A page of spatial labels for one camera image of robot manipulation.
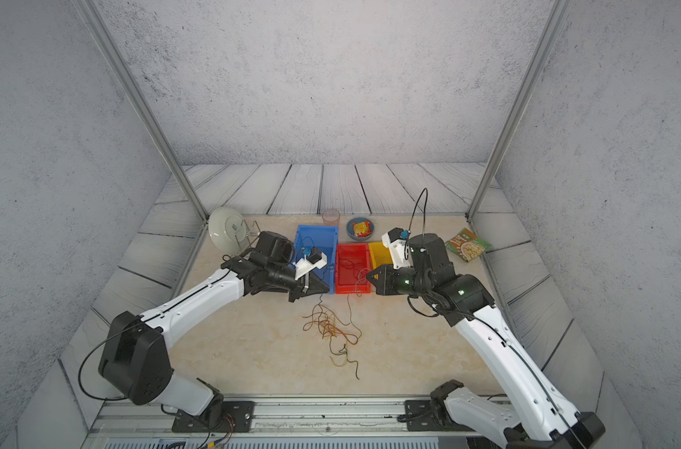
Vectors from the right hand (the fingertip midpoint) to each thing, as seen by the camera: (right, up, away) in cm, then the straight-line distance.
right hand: (368, 277), depth 67 cm
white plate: (-46, +12, +31) cm, 57 cm away
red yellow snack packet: (+1, +12, +45) cm, 46 cm away
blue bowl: (-4, +12, +47) cm, 48 cm away
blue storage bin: (-14, +9, +43) cm, 46 cm away
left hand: (-10, -5, +9) cm, 14 cm away
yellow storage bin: (+7, +3, +37) cm, 38 cm away
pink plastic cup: (-12, +17, +48) cm, 53 cm away
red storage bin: (-3, -2, +38) cm, 38 cm away
